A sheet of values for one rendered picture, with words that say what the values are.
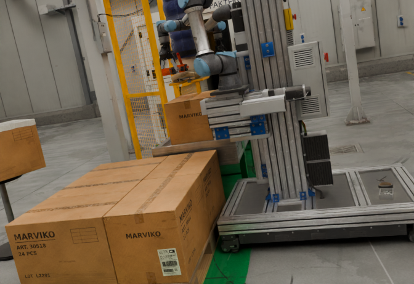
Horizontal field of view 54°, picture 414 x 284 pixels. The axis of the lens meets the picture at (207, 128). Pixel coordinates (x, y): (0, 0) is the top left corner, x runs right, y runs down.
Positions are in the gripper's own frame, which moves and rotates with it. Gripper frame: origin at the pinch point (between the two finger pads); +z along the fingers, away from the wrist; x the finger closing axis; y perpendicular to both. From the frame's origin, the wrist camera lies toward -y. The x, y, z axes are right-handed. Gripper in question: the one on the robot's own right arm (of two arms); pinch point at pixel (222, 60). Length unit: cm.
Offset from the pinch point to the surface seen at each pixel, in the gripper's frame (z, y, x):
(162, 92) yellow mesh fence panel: 21, -12, -65
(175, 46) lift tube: -19, 39, -31
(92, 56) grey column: -25, -9, -129
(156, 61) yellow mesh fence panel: -9, -12, -65
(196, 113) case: 36, 60, -19
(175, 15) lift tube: -43, 40, -26
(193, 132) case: 51, 61, -24
